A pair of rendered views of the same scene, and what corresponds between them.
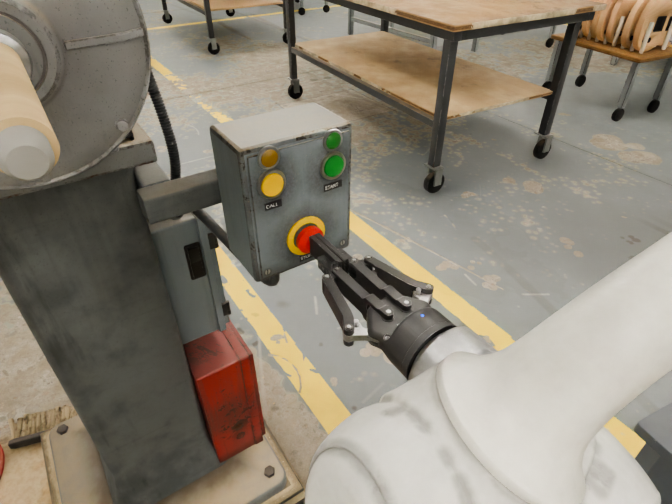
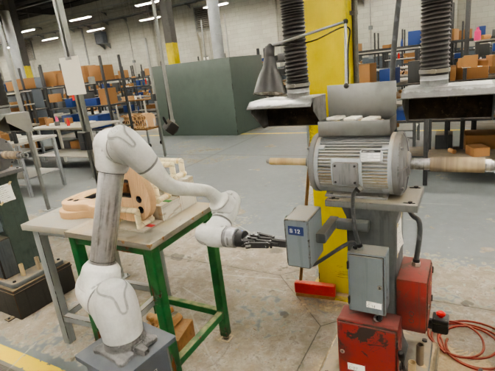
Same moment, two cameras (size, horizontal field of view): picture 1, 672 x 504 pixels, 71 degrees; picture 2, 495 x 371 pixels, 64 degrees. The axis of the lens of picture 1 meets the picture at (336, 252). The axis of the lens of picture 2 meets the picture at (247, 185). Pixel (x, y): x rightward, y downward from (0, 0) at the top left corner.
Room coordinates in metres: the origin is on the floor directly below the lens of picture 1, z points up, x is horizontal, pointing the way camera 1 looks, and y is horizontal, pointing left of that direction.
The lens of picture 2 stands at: (1.78, -0.76, 1.69)
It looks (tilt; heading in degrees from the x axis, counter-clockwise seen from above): 17 degrees down; 153
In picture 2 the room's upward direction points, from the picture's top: 7 degrees counter-clockwise
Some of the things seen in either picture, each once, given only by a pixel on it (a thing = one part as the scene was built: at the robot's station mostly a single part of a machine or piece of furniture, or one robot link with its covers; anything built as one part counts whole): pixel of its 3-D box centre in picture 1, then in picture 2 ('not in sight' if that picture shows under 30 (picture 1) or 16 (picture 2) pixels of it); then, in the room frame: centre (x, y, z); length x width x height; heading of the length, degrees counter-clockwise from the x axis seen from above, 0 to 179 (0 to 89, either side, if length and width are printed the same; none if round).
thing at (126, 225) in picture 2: not in sight; (135, 224); (-0.30, -0.41, 0.94); 0.27 x 0.15 x 0.01; 33
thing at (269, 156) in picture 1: (269, 158); not in sight; (0.51, 0.08, 1.11); 0.03 x 0.01 x 0.03; 123
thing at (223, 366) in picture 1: (213, 365); (369, 342); (0.70, 0.28, 0.49); 0.25 x 0.12 x 0.37; 33
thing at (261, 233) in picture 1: (250, 194); (323, 241); (0.62, 0.13, 0.99); 0.24 x 0.21 x 0.26; 33
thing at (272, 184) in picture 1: (270, 183); not in sight; (0.51, 0.08, 1.07); 0.03 x 0.01 x 0.03; 123
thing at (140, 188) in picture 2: not in sight; (125, 183); (-0.30, -0.42, 1.17); 0.35 x 0.04 x 0.40; 32
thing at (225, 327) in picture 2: not in sight; (217, 277); (-0.31, 0.01, 0.45); 0.05 x 0.05 x 0.90; 33
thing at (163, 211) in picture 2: not in sight; (152, 207); (-0.39, -0.28, 0.98); 0.27 x 0.16 x 0.09; 33
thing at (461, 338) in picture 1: (455, 374); (232, 237); (0.30, -0.12, 0.97); 0.09 x 0.06 x 0.09; 124
